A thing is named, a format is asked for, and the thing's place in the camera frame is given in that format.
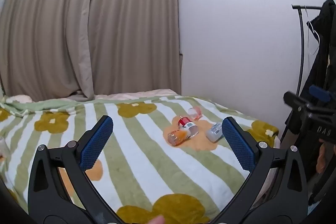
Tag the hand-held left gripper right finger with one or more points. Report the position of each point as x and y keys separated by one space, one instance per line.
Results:
x=239 y=145

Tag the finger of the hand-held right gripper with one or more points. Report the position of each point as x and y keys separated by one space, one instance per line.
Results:
x=298 y=102
x=320 y=92

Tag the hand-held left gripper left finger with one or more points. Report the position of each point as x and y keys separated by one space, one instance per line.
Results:
x=97 y=142

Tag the clear plastic cup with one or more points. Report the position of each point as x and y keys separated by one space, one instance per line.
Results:
x=193 y=132

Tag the pink plastic cup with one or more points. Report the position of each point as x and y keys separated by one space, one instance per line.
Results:
x=195 y=113

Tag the orange plastic cup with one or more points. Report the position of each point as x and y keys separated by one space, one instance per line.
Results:
x=178 y=137

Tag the person's right hand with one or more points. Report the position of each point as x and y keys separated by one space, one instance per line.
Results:
x=320 y=161

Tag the person's left hand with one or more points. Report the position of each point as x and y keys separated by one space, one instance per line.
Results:
x=158 y=220

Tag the white label bottle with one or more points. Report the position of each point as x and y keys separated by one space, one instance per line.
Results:
x=214 y=132

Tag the black hanging clothes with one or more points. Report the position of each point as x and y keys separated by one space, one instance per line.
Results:
x=321 y=61

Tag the black clothes rack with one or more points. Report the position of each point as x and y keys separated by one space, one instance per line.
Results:
x=302 y=43

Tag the green striped flower blanket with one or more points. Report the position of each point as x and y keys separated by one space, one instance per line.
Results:
x=147 y=161

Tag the cream bed sheet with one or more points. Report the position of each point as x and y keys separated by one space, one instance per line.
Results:
x=136 y=94

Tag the white fluffy pillow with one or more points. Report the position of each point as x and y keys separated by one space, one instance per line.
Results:
x=19 y=98

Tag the beige curtain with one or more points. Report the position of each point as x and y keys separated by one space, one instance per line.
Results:
x=78 y=24

